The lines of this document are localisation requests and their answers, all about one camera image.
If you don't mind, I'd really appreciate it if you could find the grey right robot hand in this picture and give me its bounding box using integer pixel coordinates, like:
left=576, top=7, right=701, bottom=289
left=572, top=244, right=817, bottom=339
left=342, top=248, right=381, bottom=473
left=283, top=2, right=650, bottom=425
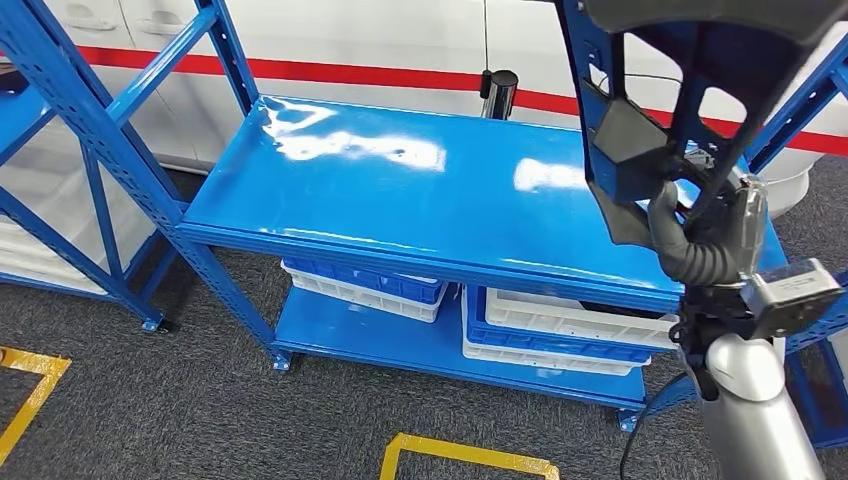
left=645, top=148, right=772, bottom=281

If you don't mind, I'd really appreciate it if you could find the blue plastic crate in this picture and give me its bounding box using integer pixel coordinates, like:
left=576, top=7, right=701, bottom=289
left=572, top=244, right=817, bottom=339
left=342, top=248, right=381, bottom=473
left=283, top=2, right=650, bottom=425
left=282, top=256, right=446, bottom=307
left=463, top=284, right=654, bottom=365

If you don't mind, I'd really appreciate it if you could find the yellow floor tape square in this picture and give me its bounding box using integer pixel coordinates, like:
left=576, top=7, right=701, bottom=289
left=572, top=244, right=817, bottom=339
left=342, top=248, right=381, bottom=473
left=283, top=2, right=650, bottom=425
left=379, top=432, right=562, bottom=480
left=0, top=345, right=73, bottom=466

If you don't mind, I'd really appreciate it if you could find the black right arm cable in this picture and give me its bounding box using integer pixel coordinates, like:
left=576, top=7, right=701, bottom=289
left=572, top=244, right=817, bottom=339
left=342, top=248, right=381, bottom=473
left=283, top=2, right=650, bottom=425
left=619, top=370, right=694, bottom=480

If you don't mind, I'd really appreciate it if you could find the black stanchion post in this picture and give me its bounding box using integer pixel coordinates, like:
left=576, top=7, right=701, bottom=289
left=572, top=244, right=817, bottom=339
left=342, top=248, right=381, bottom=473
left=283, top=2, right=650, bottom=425
left=479, top=69, right=520, bottom=122

